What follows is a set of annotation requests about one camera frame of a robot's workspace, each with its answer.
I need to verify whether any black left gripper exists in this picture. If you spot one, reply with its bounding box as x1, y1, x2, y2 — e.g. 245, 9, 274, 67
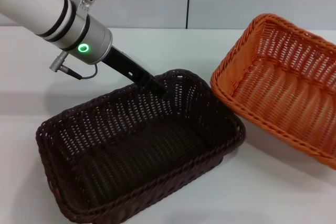
101, 46, 169, 99

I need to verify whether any dark brown wicker basket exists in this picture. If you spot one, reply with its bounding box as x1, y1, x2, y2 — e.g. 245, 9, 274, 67
35, 68, 247, 224

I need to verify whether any orange wicker basket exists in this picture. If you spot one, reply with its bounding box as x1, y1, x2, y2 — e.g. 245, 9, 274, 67
209, 13, 336, 169

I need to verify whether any grey cable with metal plug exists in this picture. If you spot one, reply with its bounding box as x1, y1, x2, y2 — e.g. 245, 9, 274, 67
49, 52, 99, 81

